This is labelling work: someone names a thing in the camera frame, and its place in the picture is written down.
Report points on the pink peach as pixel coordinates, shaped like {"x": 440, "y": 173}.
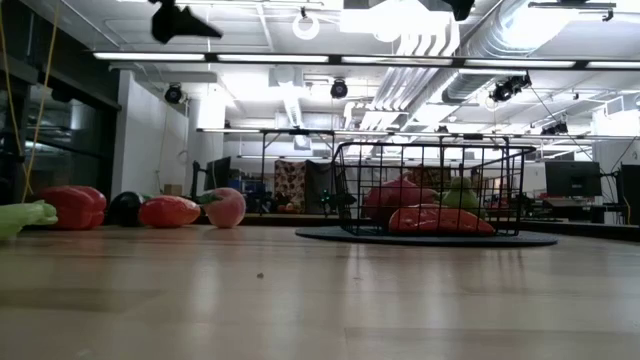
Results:
{"x": 227, "y": 210}

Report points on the black computer monitor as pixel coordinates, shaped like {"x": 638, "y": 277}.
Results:
{"x": 220, "y": 173}
{"x": 631, "y": 192}
{"x": 572, "y": 178}

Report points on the round white ceiling lamp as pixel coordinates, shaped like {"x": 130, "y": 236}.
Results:
{"x": 306, "y": 37}

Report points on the dark cloth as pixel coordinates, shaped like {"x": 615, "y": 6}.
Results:
{"x": 317, "y": 175}

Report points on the light green pear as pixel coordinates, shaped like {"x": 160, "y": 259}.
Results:
{"x": 461, "y": 197}

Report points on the red bell pepper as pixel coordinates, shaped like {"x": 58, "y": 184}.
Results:
{"x": 70, "y": 207}

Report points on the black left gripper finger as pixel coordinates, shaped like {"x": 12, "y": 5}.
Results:
{"x": 172, "y": 22}

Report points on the pink dragon fruit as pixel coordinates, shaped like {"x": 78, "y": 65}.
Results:
{"x": 395, "y": 197}

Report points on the dark purple eggplant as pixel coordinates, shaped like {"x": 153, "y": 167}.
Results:
{"x": 125, "y": 210}

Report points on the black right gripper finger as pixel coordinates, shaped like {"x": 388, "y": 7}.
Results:
{"x": 460, "y": 7}

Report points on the black ceiling track fixture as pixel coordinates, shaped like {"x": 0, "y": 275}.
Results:
{"x": 570, "y": 5}

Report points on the long ceiling light bar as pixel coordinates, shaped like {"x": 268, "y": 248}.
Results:
{"x": 335, "y": 59}

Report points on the black ceiling spotlight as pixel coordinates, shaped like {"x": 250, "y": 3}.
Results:
{"x": 339, "y": 89}
{"x": 173, "y": 94}
{"x": 555, "y": 129}
{"x": 507, "y": 89}

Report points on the orange red pepper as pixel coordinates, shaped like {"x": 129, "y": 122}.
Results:
{"x": 169, "y": 211}

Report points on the round dark mat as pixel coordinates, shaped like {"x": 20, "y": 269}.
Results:
{"x": 425, "y": 241}

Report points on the cardboard box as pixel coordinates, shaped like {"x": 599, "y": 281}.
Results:
{"x": 173, "y": 190}

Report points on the patterned cloth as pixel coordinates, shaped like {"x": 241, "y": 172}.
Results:
{"x": 289, "y": 175}

